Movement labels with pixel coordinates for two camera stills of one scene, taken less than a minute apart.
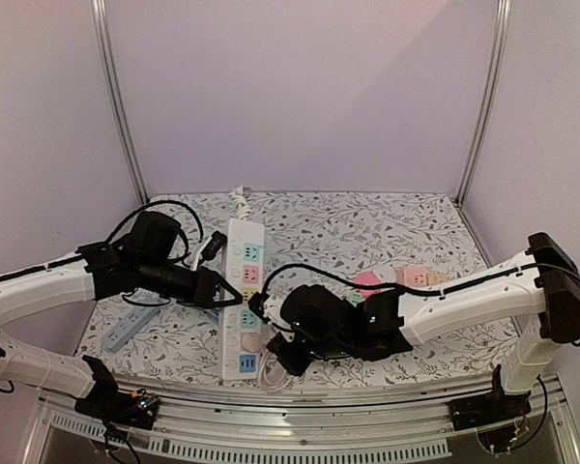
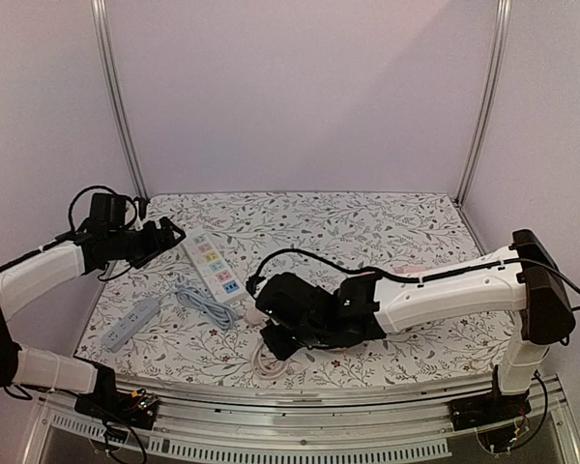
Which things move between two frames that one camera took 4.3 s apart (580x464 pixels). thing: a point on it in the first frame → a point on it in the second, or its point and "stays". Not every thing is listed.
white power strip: x=243 y=268 → x=216 y=273
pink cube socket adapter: x=417 y=275 stays
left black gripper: x=204 y=289 → x=156 y=245
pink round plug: x=250 y=342 → x=253 y=316
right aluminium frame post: x=501 y=33 stays
